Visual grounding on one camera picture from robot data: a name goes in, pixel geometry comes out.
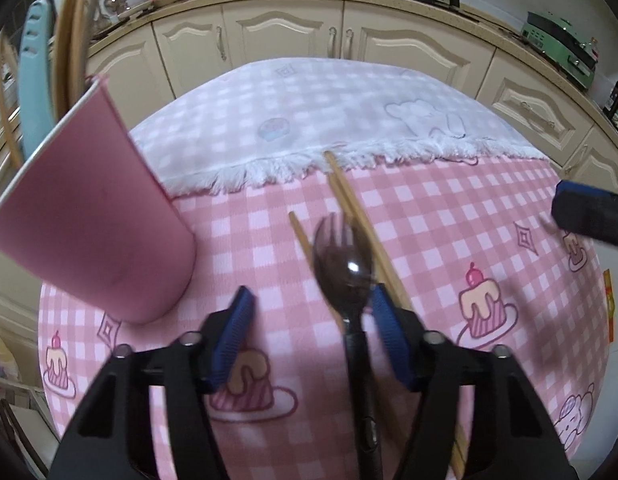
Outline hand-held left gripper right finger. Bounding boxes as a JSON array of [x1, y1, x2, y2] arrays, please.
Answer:
[[367, 284, 580, 480]]

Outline long wooden chopstick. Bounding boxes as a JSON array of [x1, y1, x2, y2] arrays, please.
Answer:
[[329, 174, 392, 288], [288, 211, 350, 336], [324, 151, 467, 478]]

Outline metal storage rack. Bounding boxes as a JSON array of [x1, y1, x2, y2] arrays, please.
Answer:
[[0, 375, 50, 480]]

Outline pink cup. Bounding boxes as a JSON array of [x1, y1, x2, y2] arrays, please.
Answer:
[[0, 74, 197, 325]]

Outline white checked fringed cloth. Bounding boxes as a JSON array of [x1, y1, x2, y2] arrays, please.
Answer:
[[129, 57, 544, 196]]

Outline pink checked tablecloth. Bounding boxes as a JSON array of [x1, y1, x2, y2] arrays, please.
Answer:
[[36, 152, 612, 480]]

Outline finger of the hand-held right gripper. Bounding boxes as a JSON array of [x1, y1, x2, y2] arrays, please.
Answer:
[[551, 180, 618, 248]]

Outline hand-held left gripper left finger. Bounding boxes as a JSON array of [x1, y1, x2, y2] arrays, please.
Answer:
[[49, 285, 257, 480]]

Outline cream base cabinets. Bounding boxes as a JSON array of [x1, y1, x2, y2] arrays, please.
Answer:
[[0, 0, 618, 196]]

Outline black plastic spork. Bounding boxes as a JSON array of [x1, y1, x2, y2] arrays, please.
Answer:
[[313, 212, 384, 480]]

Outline light blue knife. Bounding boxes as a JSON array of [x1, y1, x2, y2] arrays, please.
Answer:
[[16, 0, 57, 158]]

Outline green electric cooker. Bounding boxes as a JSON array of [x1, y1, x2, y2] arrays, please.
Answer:
[[519, 10, 602, 91]]

